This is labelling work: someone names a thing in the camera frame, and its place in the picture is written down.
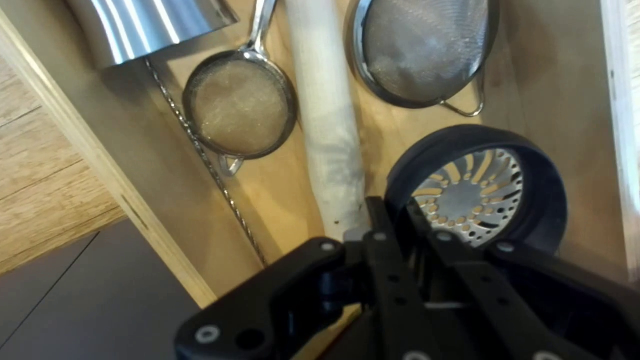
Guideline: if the twisted metal bar spoon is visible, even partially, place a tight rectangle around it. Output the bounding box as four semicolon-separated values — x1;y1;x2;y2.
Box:
143;56;269;267

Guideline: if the shiny steel cup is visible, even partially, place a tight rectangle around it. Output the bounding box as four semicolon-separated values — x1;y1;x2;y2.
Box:
65;0;239;68

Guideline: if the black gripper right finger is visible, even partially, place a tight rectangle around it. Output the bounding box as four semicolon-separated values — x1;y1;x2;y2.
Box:
404;202;640;360

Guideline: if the small steel mesh strainer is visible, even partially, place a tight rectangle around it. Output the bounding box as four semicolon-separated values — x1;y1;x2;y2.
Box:
183;0;298;173

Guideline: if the open wooden drawer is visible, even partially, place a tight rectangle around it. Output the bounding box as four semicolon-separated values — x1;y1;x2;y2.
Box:
0;0;640;360

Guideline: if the pale wooden rolling pin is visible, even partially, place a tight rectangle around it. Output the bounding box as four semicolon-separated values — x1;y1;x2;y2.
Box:
284;0;369;237

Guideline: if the large steel mesh strainer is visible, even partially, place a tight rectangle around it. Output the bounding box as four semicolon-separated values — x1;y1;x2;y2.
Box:
346;0;500;118

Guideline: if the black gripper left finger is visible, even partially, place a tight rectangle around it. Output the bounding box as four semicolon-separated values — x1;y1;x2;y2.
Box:
174;198;435;360

